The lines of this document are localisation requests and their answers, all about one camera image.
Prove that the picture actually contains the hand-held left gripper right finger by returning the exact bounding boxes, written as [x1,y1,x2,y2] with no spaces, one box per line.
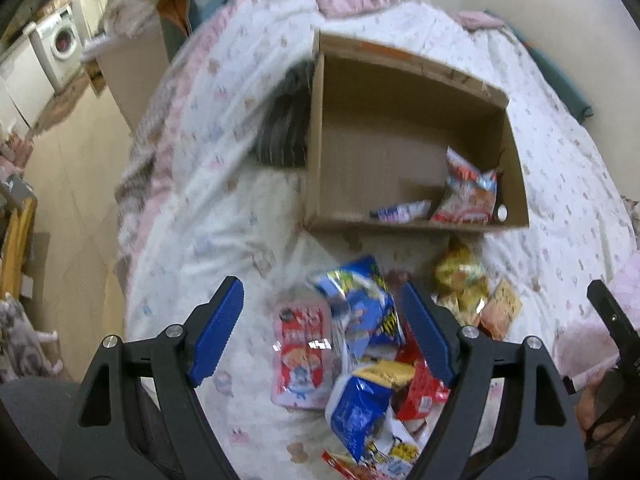
[400,280,588,480]

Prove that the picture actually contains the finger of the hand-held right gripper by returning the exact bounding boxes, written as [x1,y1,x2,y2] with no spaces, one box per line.
[586,279,640,371]

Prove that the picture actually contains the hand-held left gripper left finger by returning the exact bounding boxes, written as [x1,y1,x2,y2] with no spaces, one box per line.
[57,276,246,480]

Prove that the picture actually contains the blue and silver snack packet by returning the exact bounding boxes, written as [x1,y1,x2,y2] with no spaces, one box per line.
[306,255,407,361]

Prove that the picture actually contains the peach snack packet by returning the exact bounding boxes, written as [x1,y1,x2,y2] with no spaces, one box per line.
[479,279,522,341]

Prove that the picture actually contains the red snack packet clear window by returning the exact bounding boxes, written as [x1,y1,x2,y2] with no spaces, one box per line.
[271,301,337,409]

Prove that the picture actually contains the dark blue white snack packet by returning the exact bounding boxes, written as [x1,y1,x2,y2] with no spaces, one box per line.
[324,360,417,461]

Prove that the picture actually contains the white snack packet red edges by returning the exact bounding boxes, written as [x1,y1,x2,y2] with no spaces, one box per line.
[322,417,423,480]

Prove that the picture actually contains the cardboard box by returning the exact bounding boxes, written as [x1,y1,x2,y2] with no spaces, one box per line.
[299,30,531,233]

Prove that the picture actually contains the yellow snack packet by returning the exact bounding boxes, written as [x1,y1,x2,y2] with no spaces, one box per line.
[434,246,490,313]

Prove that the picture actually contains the dark red snack packet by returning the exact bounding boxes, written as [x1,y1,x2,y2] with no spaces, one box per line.
[395,357,451,421]

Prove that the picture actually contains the white printed blanket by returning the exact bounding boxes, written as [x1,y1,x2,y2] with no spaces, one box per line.
[115,0,640,480]

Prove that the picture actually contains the small pink white snack packet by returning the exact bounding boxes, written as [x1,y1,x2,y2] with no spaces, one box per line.
[369,199,432,224]

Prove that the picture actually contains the red and white snack packet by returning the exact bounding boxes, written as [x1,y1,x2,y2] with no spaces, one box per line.
[429,146,502,226]

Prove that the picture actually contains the grey plush toy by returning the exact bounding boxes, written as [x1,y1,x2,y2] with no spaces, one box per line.
[0,295,63,381]

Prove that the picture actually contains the dark striped cloth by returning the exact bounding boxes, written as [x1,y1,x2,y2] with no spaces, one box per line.
[252,59,317,167]

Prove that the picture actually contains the teal cloth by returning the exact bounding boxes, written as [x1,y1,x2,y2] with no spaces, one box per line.
[517,30,595,123]

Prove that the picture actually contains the beige cabinet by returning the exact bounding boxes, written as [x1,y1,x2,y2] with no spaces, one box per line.
[82,25,173,133]

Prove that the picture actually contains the white appliance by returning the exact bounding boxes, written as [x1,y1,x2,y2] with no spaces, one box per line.
[0,40,56,126]

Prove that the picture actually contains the dark green cushion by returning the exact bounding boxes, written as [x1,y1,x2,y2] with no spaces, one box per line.
[159,0,236,61]

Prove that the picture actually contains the white washing machine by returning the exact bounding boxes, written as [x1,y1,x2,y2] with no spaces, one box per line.
[29,2,85,92]

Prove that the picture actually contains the pile of clothes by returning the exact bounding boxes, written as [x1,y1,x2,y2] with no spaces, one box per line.
[102,0,171,36]

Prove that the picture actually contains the yellow frame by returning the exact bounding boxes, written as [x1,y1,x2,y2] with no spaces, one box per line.
[0,175,38,301]

